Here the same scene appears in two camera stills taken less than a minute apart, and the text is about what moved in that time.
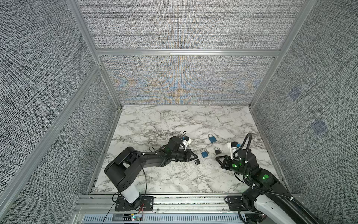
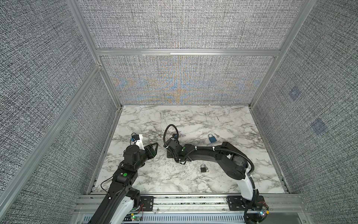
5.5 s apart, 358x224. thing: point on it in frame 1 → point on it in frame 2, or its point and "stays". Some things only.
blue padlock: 212,139 stays
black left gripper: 188,152 → 149,150
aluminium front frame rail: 168,208 stays
